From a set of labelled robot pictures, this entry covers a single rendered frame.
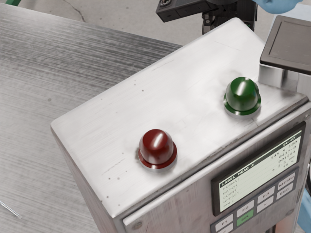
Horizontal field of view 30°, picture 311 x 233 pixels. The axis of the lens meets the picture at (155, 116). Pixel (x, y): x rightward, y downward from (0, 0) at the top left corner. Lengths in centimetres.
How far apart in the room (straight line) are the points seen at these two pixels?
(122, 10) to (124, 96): 217
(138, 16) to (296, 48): 215
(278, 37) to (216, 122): 7
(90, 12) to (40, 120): 141
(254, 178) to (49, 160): 79
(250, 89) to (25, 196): 82
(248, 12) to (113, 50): 48
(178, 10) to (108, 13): 165
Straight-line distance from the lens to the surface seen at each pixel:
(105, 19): 256
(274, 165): 44
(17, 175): 119
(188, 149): 39
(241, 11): 92
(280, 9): 75
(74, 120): 42
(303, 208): 81
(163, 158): 37
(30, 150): 121
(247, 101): 39
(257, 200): 48
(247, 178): 43
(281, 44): 41
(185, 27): 247
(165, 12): 95
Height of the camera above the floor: 181
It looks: 55 degrees down
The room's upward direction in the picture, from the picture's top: 11 degrees counter-clockwise
